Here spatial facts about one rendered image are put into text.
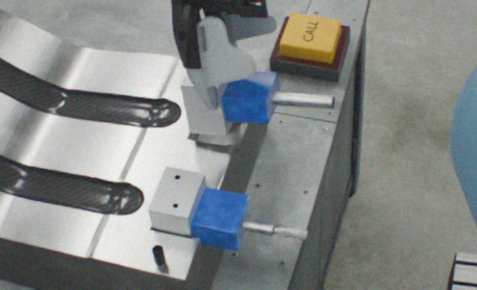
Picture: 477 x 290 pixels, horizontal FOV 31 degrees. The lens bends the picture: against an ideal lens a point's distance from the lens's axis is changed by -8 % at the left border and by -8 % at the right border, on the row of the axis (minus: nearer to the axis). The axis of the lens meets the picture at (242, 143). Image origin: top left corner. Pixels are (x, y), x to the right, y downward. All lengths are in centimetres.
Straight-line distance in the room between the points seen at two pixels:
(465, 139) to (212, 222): 55
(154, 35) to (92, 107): 22
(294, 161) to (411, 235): 97
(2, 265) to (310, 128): 37
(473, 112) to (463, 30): 214
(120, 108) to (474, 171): 70
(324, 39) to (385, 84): 116
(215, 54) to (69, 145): 19
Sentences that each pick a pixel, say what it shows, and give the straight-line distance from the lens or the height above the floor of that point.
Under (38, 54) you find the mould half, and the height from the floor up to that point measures 90.
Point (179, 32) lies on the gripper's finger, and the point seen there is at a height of 103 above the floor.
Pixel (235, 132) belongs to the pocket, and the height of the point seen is 86.
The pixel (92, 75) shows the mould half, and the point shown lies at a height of 88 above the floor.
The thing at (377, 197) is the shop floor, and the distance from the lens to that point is 194.
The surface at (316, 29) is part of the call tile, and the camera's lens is 103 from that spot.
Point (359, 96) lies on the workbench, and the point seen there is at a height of 31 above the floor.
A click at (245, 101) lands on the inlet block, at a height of 94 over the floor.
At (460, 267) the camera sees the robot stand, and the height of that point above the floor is 23.
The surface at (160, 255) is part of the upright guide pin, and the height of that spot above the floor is 90.
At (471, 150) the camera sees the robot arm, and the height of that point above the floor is 135.
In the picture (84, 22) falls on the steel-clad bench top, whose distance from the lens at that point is 114.
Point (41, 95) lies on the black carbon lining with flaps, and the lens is 93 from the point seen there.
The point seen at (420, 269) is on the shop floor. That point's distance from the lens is 184.
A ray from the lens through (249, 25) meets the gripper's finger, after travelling 82.
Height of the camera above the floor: 151
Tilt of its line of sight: 48 degrees down
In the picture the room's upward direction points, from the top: 4 degrees counter-clockwise
